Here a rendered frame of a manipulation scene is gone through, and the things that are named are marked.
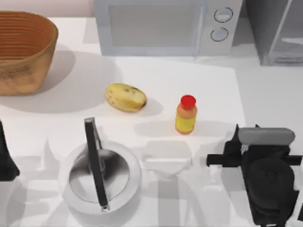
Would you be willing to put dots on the round microwave knob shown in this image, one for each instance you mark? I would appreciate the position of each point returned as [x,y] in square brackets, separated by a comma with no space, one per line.
[219,34]
[223,14]

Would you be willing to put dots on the yellow potato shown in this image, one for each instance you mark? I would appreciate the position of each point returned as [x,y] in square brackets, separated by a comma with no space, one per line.
[125,97]

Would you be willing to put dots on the pale microwave oven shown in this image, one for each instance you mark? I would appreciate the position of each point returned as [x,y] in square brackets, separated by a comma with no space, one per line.
[151,28]

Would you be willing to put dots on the brown woven basket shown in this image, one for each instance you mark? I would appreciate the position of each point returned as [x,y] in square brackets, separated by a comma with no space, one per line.
[28,71]

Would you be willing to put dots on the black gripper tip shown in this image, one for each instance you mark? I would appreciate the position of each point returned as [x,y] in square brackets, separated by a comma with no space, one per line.
[6,160]

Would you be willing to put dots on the yellow bottle with red cap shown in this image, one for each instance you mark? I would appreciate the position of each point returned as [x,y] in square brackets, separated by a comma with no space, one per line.
[185,118]

